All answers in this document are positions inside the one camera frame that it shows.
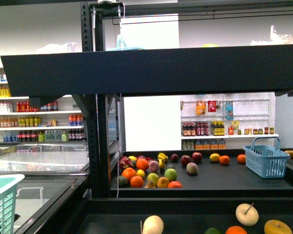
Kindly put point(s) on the far dark red apple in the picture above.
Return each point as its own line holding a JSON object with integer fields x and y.
{"x": 197, "y": 157}

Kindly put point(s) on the pink dragon fruit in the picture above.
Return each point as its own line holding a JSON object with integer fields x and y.
{"x": 125, "y": 163}

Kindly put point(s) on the black perforated shelf post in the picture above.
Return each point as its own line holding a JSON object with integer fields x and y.
{"x": 96, "y": 105}

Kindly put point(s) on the glass top freezer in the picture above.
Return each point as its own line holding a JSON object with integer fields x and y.
{"x": 55, "y": 178}

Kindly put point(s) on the golden pear apple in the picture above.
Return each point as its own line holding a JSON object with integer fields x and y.
{"x": 276, "y": 227}

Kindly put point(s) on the black front fruit tray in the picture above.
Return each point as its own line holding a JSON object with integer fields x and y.
{"x": 180, "y": 216}

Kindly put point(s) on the far green apple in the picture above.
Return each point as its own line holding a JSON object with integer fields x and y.
{"x": 171, "y": 174}

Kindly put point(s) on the light blue shopping basket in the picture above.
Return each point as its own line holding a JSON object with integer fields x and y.
{"x": 266, "y": 161}

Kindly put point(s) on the green lime upper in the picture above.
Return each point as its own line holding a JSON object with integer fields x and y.
{"x": 212, "y": 230}

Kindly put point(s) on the white pear with stem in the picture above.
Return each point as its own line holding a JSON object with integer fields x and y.
{"x": 247, "y": 214}

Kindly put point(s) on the far peach alone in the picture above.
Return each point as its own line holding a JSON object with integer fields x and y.
{"x": 192, "y": 168}

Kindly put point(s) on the far yellow lemon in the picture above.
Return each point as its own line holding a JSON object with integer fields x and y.
{"x": 214, "y": 157}

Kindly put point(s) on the small orange tangerine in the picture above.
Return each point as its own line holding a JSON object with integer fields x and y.
{"x": 235, "y": 230}

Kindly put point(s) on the far orange near basket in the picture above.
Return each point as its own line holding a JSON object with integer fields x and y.
{"x": 241, "y": 159}

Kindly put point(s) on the teal plastic basket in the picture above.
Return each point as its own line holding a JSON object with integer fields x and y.
{"x": 8, "y": 191}

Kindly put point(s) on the black upper shelf board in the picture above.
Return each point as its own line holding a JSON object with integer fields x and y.
{"x": 153, "y": 72}

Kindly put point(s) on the far large orange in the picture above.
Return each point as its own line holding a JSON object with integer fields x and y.
{"x": 142, "y": 164}

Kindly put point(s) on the white retail wall shelf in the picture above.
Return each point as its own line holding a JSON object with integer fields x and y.
{"x": 227, "y": 121}

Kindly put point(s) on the far orange beside lemon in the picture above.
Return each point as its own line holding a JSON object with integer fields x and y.
{"x": 224, "y": 160}

